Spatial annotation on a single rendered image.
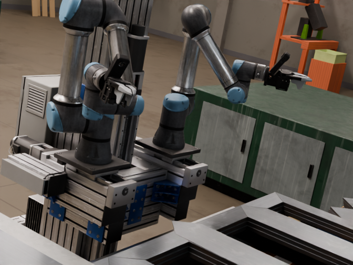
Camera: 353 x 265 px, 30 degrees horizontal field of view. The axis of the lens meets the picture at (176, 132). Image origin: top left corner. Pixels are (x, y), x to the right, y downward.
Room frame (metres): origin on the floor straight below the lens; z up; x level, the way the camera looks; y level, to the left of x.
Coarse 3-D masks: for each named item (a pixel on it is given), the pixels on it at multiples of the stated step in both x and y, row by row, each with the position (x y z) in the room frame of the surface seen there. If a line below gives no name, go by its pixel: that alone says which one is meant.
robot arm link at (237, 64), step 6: (234, 60) 3.04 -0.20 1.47; (240, 60) 3.03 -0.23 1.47; (234, 66) 3.01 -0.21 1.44; (240, 66) 3.00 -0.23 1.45; (246, 66) 3.00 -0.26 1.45; (252, 66) 3.00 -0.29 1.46; (234, 72) 3.01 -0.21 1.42; (240, 72) 3.00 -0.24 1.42; (246, 72) 3.00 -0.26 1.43; (252, 72) 2.99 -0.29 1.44; (240, 78) 3.00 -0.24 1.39; (246, 78) 3.00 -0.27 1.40; (252, 78) 3.01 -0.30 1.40
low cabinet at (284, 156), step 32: (224, 96) 5.47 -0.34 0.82; (256, 96) 5.75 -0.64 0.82; (288, 96) 6.05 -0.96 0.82; (320, 96) 6.39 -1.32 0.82; (192, 128) 5.59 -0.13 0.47; (224, 128) 5.39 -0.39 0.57; (256, 128) 5.22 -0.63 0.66; (288, 128) 5.05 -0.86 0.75; (320, 128) 4.92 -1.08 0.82; (352, 128) 5.15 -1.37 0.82; (224, 160) 5.35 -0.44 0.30; (256, 160) 5.17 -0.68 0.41; (288, 160) 5.01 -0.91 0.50; (320, 160) 4.85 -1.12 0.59; (352, 160) 4.71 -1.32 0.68; (224, 192) 5.37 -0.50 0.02; (256, 192) 5.14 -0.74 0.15; (288, 192) 4.97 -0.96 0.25; (320, 192) 4.82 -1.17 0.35; (352, 192) 4.67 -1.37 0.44
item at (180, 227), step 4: (176, 224) 2.44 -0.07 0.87; (180, 224) 2.45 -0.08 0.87; (184, 224) 2.45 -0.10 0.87; (188, 224) 2.46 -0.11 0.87; (192, 224) 2.47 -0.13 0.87; (196, 224) 2.48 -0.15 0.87; (200, 224) 2.48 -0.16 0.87; (176, 228) 2.40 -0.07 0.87; (180, 228) 2.40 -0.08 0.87; (184, 228) 2.41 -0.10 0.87; (188, 228) 2.42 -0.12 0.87; (176, 232) 2.36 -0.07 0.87
